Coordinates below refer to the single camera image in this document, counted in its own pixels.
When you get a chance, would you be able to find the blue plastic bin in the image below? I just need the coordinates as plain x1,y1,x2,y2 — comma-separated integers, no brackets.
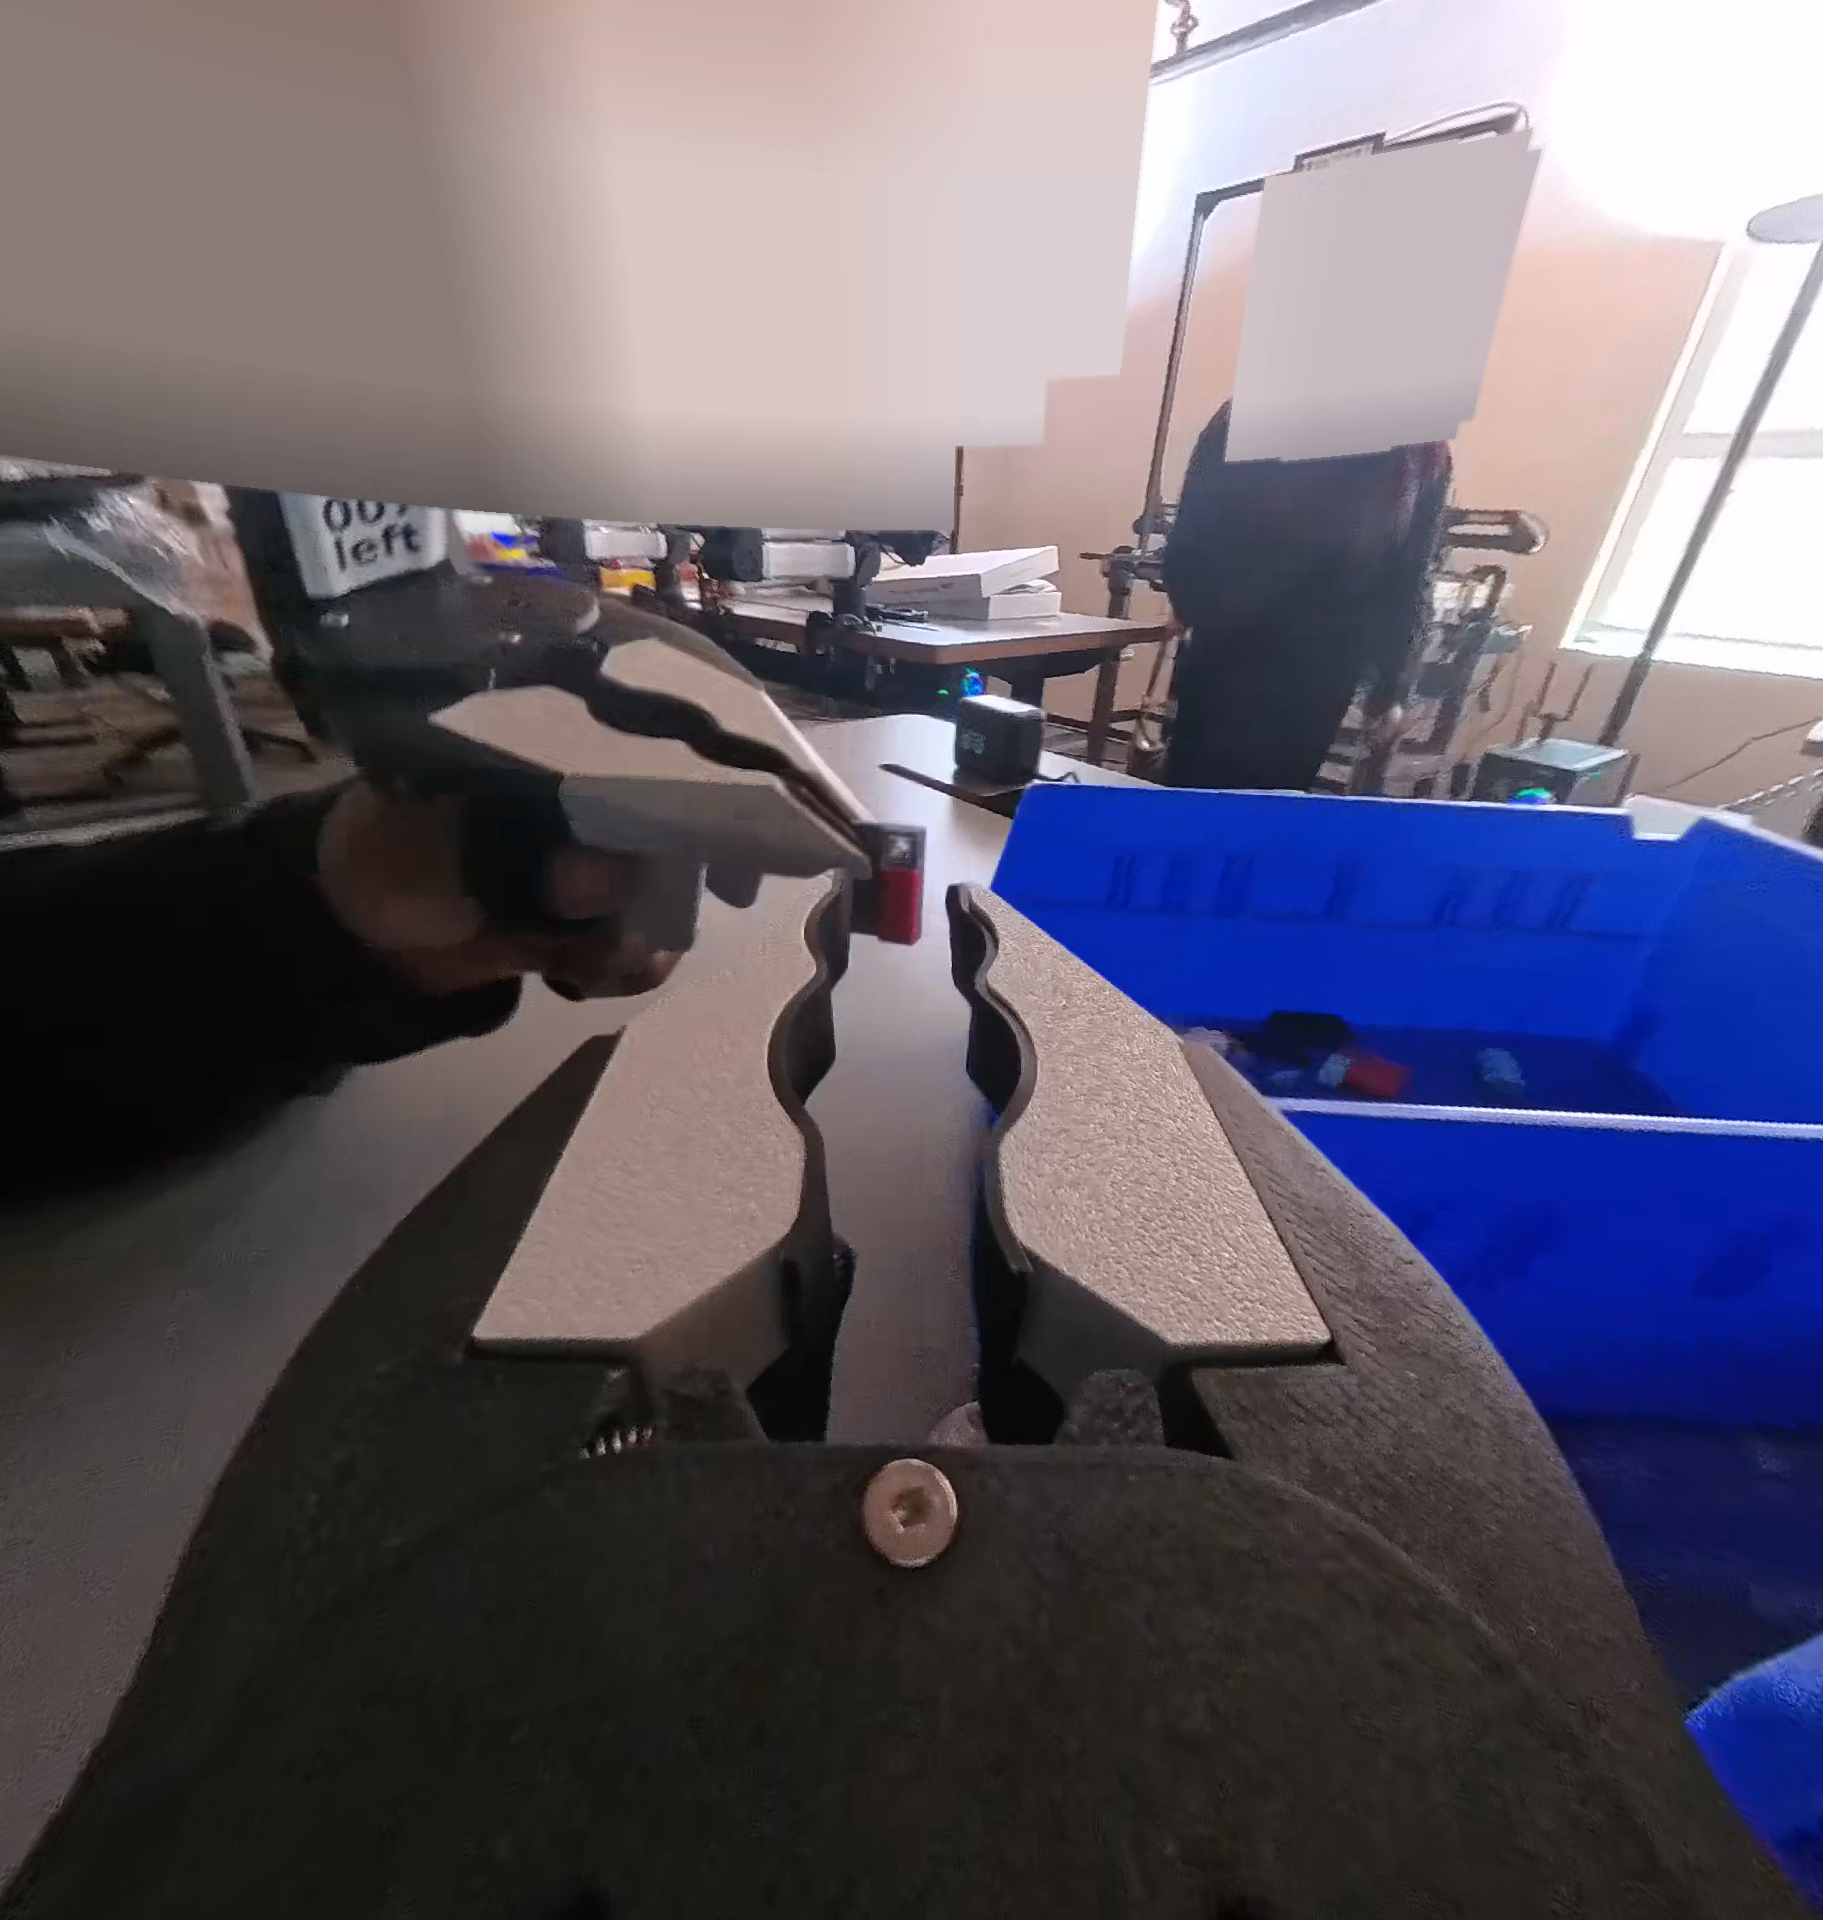
989,783,1823,1120
1269,1095,1823,1430
1684,1621,1823,1920

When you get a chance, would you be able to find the person's left forearm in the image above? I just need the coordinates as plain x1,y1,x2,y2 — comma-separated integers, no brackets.
0,786,529,1210

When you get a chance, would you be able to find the black router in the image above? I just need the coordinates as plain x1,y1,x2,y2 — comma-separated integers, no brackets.
1470,740,1629,809

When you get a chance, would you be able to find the person's left hand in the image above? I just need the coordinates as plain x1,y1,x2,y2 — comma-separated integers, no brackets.
316,781,688,1005

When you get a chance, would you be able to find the window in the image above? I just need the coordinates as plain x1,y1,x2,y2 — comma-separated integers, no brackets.
1564,225,1823,680

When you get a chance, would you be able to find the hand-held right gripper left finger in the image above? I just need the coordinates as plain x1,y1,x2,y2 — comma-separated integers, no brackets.
467,875,853,1381

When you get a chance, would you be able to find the black metal frame rig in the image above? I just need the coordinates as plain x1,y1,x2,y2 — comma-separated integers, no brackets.
1144,105,1536,543

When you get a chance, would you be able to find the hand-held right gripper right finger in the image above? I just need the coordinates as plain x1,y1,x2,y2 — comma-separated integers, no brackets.
944,883,1333,1375

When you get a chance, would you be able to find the small black device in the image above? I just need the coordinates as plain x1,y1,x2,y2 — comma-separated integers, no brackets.
953,694,1047,784

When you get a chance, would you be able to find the grey desk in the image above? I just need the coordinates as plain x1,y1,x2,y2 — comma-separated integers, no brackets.
0,711,1153,1878

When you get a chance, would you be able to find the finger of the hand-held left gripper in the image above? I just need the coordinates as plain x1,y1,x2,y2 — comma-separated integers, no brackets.
429,680,873,908
595,638,873,865

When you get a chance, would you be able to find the pile of loose toy bricks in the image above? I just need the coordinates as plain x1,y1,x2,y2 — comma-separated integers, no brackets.
1180,1012,1542,1105

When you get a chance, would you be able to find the robot station table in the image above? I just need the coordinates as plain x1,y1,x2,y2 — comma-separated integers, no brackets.
1361,555,1542,797

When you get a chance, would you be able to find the white robot base unit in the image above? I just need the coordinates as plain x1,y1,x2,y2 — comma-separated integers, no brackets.
701,527,864,589

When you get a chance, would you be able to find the black floor lamp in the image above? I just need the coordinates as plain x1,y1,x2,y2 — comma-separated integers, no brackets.
1597,194,1823,753

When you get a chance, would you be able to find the grey metal table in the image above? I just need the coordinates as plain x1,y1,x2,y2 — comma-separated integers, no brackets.
0,481,265,859

